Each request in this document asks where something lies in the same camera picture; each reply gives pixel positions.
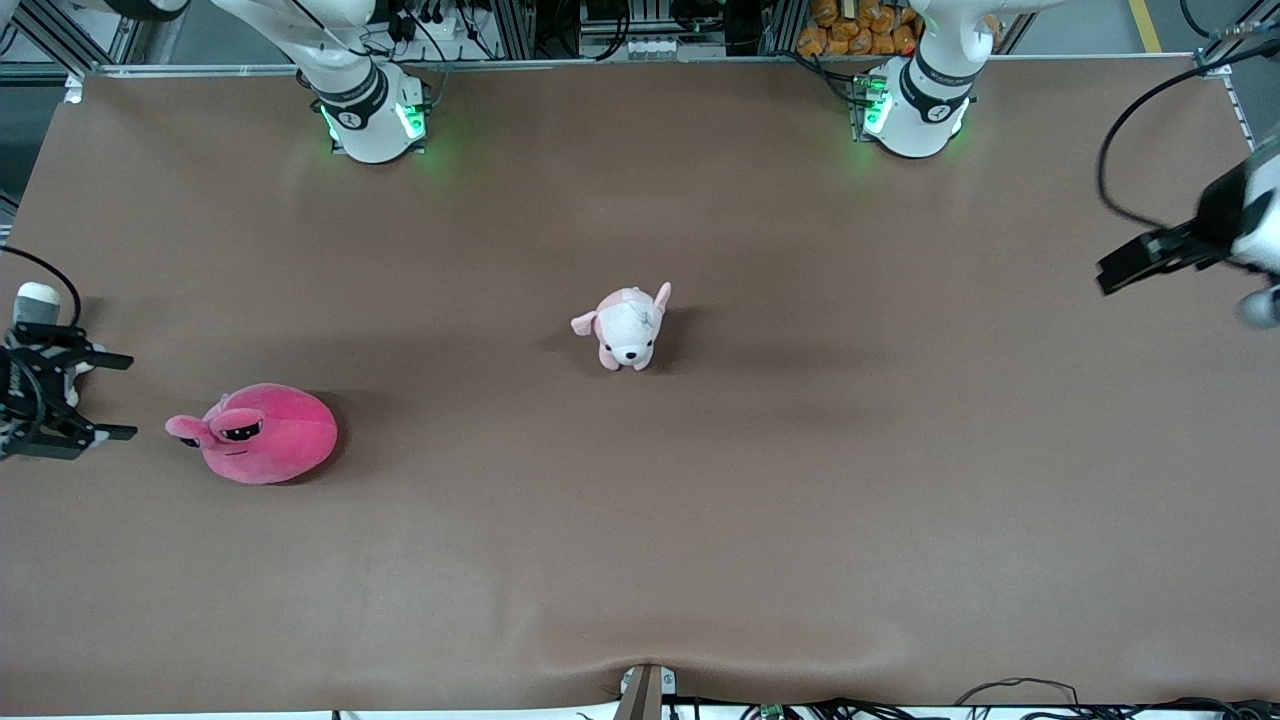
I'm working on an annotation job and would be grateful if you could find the hot pink blob plush toy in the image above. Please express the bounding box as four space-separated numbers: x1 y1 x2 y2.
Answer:
164 382 340 487

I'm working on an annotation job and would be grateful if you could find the grey white husky plush toy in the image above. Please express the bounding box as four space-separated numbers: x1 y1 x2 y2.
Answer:
0 281 98 453

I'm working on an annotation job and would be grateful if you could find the pale pink dog plush toy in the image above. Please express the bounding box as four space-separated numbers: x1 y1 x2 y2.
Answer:
570 281 674 374

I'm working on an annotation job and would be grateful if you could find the bag of orange toys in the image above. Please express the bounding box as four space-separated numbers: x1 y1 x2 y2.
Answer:
796 0 923 58

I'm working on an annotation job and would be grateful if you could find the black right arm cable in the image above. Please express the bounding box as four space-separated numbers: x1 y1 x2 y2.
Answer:
0 244 83 333

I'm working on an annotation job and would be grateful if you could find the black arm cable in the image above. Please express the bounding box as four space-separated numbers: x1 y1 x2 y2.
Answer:
0 244 83 333
1094 38 1280 235

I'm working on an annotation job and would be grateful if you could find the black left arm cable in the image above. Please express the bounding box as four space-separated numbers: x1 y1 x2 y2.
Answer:
1094 38 1280 235

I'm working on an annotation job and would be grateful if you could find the aluminium table edge rail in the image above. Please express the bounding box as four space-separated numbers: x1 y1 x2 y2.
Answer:
0 52 1226 79

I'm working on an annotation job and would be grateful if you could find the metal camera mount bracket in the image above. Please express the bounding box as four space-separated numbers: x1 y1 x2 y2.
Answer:
614 664 678 720

